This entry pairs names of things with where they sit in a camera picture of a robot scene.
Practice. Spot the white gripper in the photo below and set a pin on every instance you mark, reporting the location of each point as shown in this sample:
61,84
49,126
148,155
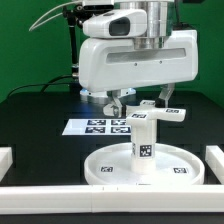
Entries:
114,64

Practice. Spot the white cross-shaped table base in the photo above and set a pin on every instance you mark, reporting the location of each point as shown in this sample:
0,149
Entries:
146,112

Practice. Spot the white round table top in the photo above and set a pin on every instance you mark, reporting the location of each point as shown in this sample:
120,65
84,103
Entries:
121,164

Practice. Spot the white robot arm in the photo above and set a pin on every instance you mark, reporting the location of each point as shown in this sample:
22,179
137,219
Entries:
134,45

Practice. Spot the white marker tag sheet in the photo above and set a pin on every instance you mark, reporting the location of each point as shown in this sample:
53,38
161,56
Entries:
75,127

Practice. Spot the white right fence block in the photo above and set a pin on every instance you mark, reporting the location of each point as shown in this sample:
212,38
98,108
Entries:
214,157

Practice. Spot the white fence block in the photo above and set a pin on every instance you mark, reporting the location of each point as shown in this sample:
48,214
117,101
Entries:
6,160
214,157

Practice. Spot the white front fence bar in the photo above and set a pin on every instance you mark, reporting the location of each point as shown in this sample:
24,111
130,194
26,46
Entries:
92,198

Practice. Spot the white left fence block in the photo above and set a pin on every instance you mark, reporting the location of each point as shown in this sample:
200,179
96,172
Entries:
6,160

